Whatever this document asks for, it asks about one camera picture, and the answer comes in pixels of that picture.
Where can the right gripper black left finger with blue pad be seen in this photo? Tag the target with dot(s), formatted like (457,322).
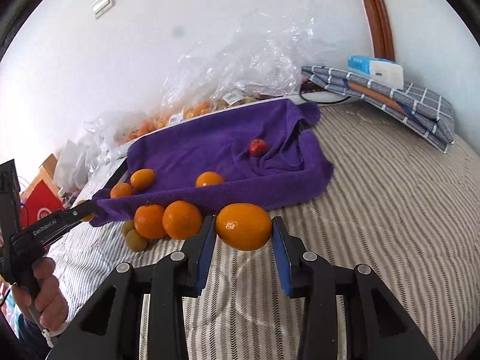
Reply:
(108,326)

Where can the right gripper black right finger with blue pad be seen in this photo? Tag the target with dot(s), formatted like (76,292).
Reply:
(377,326)

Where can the oval orange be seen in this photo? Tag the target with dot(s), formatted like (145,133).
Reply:
(244,226)

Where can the small red tomato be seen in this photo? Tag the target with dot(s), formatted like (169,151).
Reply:
(257,148)

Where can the person's left hand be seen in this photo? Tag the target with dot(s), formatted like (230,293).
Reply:
(50,302)

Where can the red paper shopping bag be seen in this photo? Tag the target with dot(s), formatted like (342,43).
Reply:
(39,204)

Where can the small orange upper left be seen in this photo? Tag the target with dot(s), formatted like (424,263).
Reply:
(88,217)

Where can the small green fruit lower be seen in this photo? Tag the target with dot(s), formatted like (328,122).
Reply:
(135,242)

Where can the small green fruit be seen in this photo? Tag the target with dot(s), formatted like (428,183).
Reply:
(127,227)
(135,242)

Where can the white plastic bag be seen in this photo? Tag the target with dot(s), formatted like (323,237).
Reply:
(72,169)

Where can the small green fruit upper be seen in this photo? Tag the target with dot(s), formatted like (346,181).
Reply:
(127,227)

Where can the large round orange left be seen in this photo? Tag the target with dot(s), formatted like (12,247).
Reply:
(148,221)

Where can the large round orange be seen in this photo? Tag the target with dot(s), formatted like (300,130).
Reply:
(181,220)
(148,221)

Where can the striped quilted mattress cover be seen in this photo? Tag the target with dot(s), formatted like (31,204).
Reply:
(395,203)

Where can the large round orange right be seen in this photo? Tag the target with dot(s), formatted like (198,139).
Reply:
(181,220)

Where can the purple towel over tray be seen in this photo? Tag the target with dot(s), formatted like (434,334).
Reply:
(293,170)

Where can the folded grey checked cloth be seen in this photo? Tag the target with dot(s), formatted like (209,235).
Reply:
(421,109)

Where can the blue white tissue pack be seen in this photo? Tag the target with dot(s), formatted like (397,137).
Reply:
(381,70)

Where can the clear plastic fruit bag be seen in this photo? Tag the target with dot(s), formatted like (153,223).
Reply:
(260,59)

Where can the white wall switch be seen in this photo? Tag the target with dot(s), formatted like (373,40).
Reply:
(100,7)

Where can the brown wooden door frame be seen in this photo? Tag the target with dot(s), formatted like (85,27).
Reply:
(380,29)

